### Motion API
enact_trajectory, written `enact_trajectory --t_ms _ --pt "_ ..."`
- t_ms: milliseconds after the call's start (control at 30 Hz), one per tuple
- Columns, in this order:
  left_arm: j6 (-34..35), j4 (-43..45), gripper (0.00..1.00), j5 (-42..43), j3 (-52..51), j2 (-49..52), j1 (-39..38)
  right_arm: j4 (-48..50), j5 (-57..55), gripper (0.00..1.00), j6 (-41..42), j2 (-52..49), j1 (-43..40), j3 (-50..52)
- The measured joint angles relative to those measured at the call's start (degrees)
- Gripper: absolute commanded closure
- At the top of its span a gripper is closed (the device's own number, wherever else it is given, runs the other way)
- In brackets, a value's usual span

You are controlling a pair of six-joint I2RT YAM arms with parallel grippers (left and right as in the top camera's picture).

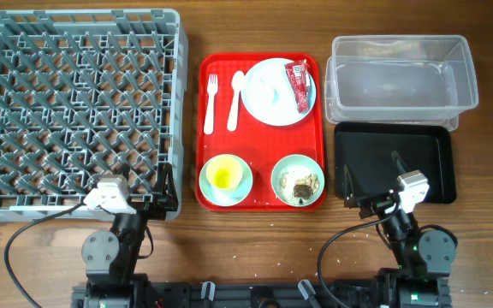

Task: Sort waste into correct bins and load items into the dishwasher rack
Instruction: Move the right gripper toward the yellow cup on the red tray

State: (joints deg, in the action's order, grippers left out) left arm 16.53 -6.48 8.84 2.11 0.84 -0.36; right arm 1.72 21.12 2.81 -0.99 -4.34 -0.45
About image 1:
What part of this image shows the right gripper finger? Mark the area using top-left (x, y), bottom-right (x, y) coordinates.
top-left (391, 151), bottom-right (411, 175)
top-left (343, 164), bottom-right (366, 199)

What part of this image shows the food scraps and rice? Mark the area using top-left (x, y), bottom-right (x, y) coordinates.
top-left (279, 170), bottom-right (320, 205)

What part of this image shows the green bowl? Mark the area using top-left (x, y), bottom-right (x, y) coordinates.
top-left (270, 154), bottom-right (325, 208)

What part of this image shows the light blue saucer bowl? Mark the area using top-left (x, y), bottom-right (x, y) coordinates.
top-left (199, 155), bottom-right (253, 207)

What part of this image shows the yellow plastic cup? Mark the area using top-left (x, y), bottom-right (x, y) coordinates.
top-left (206, 154), bottom-right (243, 191)

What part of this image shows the white plastic fork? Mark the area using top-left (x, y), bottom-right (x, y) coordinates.
top-left (203, 74), bottom-right (218, 134)

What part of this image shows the white napkin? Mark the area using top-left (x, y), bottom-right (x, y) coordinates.
top-left (260, 79), bottom-right (291, 105)

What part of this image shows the large light blue plate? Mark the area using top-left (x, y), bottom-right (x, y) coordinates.
top-left (241, 57), bottom-right (317, 127)

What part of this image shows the red sauce packet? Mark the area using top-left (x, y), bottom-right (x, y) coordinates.
top-left (284, 60), bottom-right (309, 113)

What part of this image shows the white plastic spoon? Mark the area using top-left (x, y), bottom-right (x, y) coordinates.
top-left (227, 71), bottom-right (246, 132)

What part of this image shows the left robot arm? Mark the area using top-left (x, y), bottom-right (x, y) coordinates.
top-left (71, 163), bottom-right (179, 308)

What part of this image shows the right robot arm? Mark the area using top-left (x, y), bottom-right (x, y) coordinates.
top-left (331, 151), bottom-right (458, 308)

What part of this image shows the black waste tray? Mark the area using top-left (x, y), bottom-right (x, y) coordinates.
top-left (334, 122), bottom-right (457, 204)

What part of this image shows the grey dishwasher rack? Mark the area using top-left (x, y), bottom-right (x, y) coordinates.
top-left (0, 9), bottom-right (188, 222)

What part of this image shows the clear plastic bin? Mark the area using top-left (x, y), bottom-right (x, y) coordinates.
top-left (324, 35), bottom-right (479, 131)

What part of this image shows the red plastic tray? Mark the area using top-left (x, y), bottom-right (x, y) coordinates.
top-left (195, 52), bottom-right (326, 212)

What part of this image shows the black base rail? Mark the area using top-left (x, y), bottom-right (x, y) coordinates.
top-left (70, 280), bottom-right (451, 308)

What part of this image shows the right black cable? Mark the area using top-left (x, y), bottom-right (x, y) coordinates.
top-left (317, 204), bottom-right (400, 308)

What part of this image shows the black cable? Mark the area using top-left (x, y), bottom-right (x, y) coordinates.
top-left (3, 202), bottom-right (86, 308)
top-left (317, 204), bottom-right (400, 308)

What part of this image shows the left black cable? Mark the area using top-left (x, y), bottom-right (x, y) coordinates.
top-left (3, 202), bottom-right (86, 308)

